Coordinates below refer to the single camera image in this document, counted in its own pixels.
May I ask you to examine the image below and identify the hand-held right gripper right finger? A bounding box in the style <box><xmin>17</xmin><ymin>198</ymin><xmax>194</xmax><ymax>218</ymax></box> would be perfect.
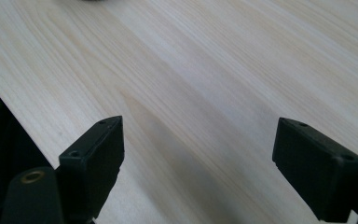
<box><xmin>271</xmin><ymin>117</ymin><xmax>358</xmax><ymax>224</ymax></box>

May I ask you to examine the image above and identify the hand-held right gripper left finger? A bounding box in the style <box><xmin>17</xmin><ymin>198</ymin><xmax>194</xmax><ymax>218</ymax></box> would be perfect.
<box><xmin>58</xmin><ymin>115</ymin><xmax>126</xmax><ymax>222</ymax></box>

